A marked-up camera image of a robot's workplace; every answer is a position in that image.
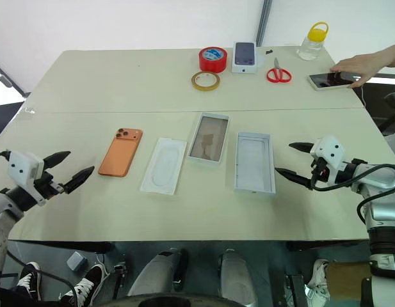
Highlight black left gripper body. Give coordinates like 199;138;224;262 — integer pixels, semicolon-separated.
33;171;65;201

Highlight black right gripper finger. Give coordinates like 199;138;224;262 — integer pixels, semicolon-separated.
274;167;314;191
288;141;314;154

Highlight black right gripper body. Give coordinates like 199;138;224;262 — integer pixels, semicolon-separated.
309;155;332;187

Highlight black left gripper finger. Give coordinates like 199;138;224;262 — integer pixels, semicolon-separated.
62;165;95;195
42;150;72;170

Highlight orange phone box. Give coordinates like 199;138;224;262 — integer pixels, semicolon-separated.
233;131;277;195

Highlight orange smartphone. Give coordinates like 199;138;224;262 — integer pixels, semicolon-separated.
97;127;144;178

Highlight white smartphone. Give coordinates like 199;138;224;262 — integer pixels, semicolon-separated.
307;70;359;92

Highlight white paper insert tray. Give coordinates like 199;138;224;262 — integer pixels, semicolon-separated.
139;137;188;196

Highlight white phone box base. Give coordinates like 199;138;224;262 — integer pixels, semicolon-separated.
186;112;231;168

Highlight translucent grey plastic block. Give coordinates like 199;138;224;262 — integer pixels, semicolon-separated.
66;251;88;272

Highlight white phone box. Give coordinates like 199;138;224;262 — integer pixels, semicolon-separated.
231;40;260;75

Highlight brown cardboard piece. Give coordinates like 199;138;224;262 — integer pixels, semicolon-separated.
325;261;375;302

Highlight person's bare hand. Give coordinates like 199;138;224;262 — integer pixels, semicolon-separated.
329;52;383;89

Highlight black office chair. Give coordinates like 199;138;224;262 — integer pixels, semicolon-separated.
365;72;395;136

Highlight black white sneaker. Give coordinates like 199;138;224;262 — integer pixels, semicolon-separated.
15;262;43;302
60;263;112;305

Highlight clear jar yellow lid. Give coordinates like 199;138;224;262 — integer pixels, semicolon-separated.
296;21;330;62

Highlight clear yellowish tape roll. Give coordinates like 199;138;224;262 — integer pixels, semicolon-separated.
190;70;222;93

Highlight grey left robot leg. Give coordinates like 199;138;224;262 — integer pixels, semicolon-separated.
126;247;189;299

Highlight red tape roll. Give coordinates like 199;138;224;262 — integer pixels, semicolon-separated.
198;46;228;73

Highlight grey metal pole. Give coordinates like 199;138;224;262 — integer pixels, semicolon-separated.
255;0;274;46

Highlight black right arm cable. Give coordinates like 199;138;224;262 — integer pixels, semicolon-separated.
310;163;395;225

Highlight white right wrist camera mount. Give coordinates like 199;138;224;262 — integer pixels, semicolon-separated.
310;134;346;172

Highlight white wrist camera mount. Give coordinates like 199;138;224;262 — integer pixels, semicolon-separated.
7;150;46;207
310;134;346;172

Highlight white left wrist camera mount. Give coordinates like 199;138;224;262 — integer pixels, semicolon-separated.
7;150;46;207

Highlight red handled scissors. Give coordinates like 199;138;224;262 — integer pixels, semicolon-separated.
266;56;294;84

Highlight grey window frame rail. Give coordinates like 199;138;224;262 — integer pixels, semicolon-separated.
0;59;32;97

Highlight black floor cable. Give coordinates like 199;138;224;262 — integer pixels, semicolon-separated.
6;248;77;306

